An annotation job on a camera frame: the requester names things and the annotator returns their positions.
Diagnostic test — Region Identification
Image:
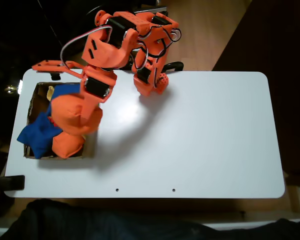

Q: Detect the black table edge clamp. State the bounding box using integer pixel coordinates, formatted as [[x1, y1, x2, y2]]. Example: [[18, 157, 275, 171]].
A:
[[0, 174, 26, 192]]

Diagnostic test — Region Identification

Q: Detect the brown cardboard box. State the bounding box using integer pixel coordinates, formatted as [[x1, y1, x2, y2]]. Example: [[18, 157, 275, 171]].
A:
[[23, 81, 100, 160]]

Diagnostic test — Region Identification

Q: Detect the person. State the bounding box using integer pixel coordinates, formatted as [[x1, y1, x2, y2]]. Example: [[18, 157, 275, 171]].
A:
[[0, 198, 300, 240]]

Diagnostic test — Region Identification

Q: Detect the orange bean bag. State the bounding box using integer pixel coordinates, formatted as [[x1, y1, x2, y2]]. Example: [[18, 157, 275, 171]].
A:
[[51, 131, 86, 160], [50, 93, 104, 137]]

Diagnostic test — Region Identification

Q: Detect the yellow bean bag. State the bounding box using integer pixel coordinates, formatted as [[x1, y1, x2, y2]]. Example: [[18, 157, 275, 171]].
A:
[[46, 85, 56, 102]]

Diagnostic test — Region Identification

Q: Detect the office chair base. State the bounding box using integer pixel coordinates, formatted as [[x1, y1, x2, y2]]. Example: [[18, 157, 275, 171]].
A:
[[133, 6, 169, 16]]

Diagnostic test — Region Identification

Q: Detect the black base clamp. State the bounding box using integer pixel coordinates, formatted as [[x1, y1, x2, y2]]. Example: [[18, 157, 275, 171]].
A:
[[164, 61, 185, 73]]

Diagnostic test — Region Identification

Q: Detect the black camera cable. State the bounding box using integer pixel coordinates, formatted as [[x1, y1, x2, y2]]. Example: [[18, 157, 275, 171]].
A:
[[60, 26, 114, 68]]

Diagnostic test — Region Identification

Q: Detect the blue bean bag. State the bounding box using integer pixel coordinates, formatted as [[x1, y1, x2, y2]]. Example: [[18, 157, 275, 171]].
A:
[[45, 84, 82, 118], [16, 111, 63, 160]]

